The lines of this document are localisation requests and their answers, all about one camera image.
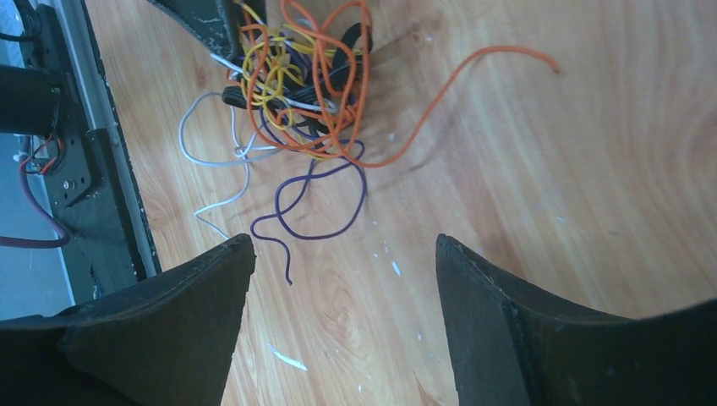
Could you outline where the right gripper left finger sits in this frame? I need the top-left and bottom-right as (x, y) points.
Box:
(1, 234), (255, 405)

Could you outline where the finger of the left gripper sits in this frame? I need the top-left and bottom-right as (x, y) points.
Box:
(149, 0), (266, 61)

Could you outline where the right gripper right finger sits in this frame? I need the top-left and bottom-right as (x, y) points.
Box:
(435, 234), (716, 405)

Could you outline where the black wire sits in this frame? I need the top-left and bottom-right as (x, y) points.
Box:
(222, 22), (374, 135)

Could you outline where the orange wire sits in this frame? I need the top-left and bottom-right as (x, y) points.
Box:
(227, 0), (561, 169)

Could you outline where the purple wire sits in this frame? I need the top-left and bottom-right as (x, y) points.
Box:
(250, 33), (369, 286)

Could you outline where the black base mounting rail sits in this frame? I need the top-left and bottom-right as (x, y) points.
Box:
(21, 1), (161, 304)

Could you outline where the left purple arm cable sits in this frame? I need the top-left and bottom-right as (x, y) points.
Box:
(0, 134), (73, 250)

